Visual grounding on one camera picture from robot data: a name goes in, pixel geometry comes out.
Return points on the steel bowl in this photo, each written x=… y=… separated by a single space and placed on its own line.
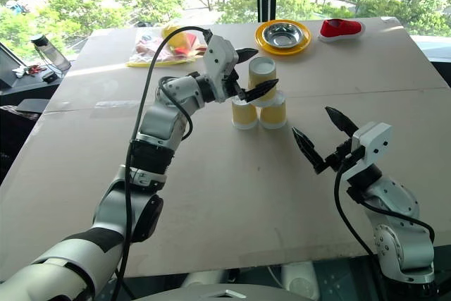
x=283 y=35

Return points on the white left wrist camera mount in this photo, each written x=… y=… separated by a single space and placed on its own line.
x=218 y=58

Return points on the yellow paper cup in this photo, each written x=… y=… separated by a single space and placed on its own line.
x=244 y=116
x=273 y=116
x=260 y=73

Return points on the red and white small items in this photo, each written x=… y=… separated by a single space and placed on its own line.
x=30 y=69

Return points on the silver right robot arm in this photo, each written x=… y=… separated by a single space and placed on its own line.
x=401 y=244

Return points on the black side table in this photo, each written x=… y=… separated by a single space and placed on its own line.
x=21 y=86

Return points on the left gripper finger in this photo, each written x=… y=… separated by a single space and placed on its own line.
x=245 y=55
x=260 y=90

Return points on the white rounded shape under table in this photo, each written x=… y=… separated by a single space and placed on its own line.
x=202 y=278
x=299 y=280

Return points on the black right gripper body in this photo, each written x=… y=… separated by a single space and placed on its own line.
x=338 y=160

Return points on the clear water bottle black lid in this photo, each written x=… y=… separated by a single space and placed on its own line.
x=53 y=54

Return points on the red shoe with white sole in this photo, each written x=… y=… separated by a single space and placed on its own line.
x=340 y=28

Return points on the silver robot torso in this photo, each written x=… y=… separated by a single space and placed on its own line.
x=225 y=294

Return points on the clear plastic bag of items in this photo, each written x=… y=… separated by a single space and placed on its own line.
x=155 y=54

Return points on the yellow object in bag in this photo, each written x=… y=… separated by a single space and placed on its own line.
x=175 y=38

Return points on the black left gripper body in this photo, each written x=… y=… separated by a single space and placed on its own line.
x=234 y=86

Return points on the yellow plastic plate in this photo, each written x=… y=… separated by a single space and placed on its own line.
x=306 y=43

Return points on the small black object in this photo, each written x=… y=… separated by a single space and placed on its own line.
x=49 y=76

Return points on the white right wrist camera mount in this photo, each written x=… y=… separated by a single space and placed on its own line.
x=373 y=146

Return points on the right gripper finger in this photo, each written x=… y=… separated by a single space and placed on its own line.
x=340 y=119
x=306 y=146

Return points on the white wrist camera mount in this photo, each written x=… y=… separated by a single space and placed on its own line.
x=218 y=58
x=373 y=146

